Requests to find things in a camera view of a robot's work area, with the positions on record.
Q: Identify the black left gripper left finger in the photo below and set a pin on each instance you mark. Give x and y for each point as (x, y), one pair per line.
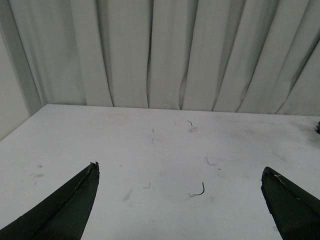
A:
(63, 215)

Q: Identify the white pleated curtain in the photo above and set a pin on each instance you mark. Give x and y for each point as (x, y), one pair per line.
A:
(245, 56)

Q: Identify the green push button switch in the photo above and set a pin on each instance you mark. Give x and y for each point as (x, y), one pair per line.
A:
(317, 128)

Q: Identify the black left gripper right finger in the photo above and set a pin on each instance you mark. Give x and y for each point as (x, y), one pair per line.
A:
(296, 212)

